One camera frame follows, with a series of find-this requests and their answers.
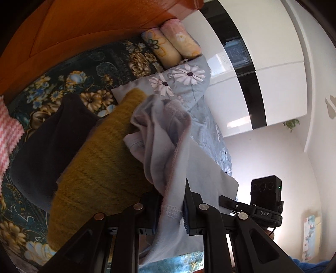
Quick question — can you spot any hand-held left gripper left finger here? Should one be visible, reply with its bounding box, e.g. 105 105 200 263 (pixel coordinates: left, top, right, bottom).
39 190 161 273

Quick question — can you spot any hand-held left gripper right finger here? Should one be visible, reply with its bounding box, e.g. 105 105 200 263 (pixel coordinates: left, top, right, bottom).
183 178 307 273

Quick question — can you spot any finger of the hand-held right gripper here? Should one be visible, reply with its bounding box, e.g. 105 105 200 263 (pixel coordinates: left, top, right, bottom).
219 196 252 214

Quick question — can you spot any grey-blue lace-trimmed garment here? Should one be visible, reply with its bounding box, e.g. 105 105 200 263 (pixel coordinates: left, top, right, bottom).
123 94 193 265

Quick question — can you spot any mustard yellow knitted sweater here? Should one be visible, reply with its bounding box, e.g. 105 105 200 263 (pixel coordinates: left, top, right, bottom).
47 88 158 252

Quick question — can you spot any green potted plant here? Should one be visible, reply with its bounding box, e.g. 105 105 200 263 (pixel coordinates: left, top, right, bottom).
282 119 301 133

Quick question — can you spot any blue cloth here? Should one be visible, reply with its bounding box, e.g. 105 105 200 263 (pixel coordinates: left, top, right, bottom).
294 259 336 273

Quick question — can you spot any light blue floral duvet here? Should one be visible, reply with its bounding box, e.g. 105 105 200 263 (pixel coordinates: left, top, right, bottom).
148 55 234 181

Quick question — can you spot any glossy white wardrobe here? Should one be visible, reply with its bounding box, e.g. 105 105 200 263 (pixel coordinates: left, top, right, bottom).
181 0 313 139

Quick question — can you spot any dark folded garment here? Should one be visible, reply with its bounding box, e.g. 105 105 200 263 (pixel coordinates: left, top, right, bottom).
9 93 105 213

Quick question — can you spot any teal floral fleece blanket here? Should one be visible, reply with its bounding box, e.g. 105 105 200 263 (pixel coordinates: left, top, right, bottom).
0 39 205 273

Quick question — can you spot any yellow floral pillow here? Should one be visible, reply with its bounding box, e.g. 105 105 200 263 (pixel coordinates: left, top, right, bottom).
141 28 181 70

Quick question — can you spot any pink white knitted cloth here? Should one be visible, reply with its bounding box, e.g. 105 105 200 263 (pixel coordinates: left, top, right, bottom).
0 96 24 181

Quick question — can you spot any pink white floral pillow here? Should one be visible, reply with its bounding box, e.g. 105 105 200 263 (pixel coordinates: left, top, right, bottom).
160 19 202 59

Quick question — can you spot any floral wall picture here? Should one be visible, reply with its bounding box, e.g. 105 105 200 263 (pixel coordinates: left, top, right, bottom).
302 214 322 263

